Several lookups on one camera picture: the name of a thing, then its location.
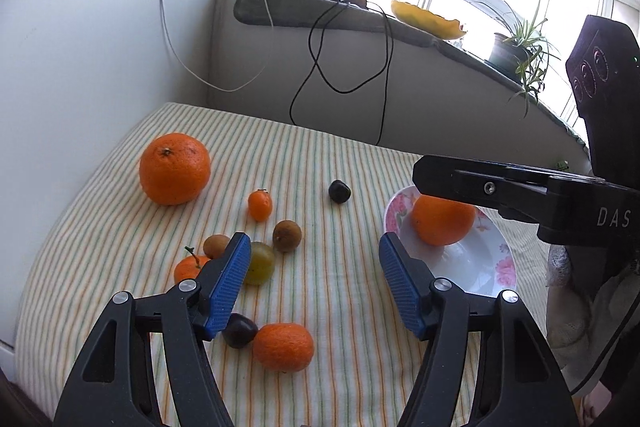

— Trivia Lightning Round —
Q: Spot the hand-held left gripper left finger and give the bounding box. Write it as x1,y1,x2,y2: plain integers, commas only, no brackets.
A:
52,232,252,427

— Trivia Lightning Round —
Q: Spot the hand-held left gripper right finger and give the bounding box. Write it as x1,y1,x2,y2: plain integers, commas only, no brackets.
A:
378,232,581,427

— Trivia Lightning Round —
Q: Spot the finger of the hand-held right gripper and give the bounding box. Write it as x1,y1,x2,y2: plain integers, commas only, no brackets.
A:
412,154,551,222

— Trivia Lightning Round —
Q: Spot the brown kiwi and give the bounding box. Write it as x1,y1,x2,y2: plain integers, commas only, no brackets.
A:
272,220,302,253
202,234,232,260

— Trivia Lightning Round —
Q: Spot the small tangerine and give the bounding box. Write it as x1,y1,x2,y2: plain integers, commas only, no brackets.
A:
252,323,315,373
173,246,211,285

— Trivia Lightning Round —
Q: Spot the large oval orange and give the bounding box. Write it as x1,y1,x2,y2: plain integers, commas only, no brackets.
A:
410,194,477,247

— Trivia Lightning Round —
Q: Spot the dark plum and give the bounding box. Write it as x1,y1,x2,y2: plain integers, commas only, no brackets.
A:
328,179,352,204
221,313,259,349

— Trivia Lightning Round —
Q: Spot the white floral bowl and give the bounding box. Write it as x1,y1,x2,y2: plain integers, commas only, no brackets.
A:
383,186,517,299

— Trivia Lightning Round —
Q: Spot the large round orange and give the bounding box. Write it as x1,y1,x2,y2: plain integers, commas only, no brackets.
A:
139,133,212,206

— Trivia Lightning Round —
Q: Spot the person's right forearm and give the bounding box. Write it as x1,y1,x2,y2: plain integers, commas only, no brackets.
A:
545,244,640,427

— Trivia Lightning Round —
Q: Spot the small orange kumquat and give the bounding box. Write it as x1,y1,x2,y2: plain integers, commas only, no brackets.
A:
248,188,274,223

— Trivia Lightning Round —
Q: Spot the potted spider plant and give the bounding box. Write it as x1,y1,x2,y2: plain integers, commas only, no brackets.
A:
475,0,562,118

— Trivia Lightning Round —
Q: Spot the striped tablecloth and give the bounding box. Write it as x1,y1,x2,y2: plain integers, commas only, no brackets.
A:
15,102,591,427

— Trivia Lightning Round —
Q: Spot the yellow wavy bowl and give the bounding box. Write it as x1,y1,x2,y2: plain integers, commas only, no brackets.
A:
391,0,468,40

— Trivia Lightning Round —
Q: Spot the grey stone windowsill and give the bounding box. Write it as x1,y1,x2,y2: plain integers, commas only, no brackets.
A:
234,0,591,172

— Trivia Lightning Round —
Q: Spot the black cable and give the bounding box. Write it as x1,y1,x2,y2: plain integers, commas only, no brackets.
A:
290,0,396,146

